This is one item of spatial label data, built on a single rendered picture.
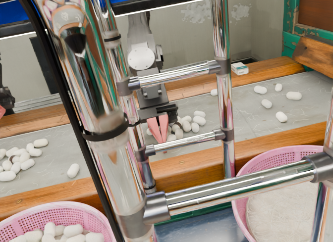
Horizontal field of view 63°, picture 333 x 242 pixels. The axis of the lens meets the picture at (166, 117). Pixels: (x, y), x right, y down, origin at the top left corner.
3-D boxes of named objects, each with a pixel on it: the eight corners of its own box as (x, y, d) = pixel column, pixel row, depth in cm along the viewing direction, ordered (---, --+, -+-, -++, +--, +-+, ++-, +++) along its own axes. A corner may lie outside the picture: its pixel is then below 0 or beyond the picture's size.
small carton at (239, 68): (231, 70, 91) (230, 64, 90) (241, 67, 91) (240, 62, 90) (238, 75, 86) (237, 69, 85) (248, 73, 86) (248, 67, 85)
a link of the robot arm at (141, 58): (165, 66, 55) (156, 19, 59) (124, 73, 55) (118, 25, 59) (169, 90, 66) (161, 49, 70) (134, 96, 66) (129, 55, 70)
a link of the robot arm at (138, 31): (161, 52, 64) (145, -34, 76) (124, 59, 64) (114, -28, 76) (165, 79, 75) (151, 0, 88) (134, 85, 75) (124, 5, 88)
